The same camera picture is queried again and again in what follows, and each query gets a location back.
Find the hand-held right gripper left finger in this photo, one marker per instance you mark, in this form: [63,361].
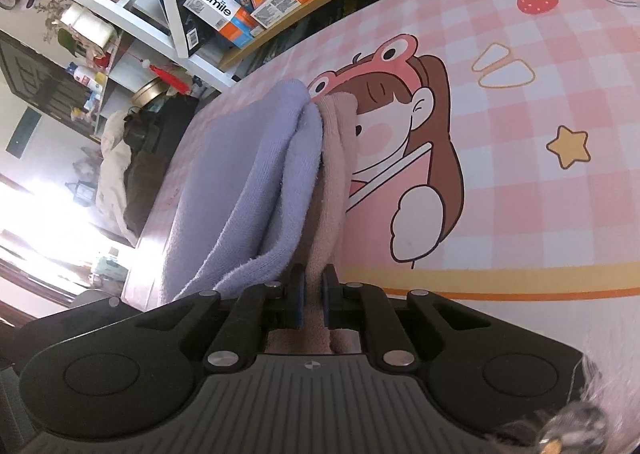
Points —
[299,299]

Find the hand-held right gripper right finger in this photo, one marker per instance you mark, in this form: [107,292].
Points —
[327,296]

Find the lavender and tan knit sweater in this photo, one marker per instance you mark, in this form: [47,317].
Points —
[240,173]

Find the olive brown cloth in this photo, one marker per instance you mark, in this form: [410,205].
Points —
[145,189]

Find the cream white cloth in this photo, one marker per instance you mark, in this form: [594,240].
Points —
[112,173]

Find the pink checked cartoon table mat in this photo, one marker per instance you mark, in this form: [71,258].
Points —
[500,133]

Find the red tassel ornament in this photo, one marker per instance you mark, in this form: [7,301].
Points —
[172,76]

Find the white black and orange box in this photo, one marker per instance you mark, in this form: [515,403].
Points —
[215,8]

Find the white and wood bookshelf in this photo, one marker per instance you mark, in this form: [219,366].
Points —
[150,28]

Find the white round jar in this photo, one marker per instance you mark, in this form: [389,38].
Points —
[87,26]

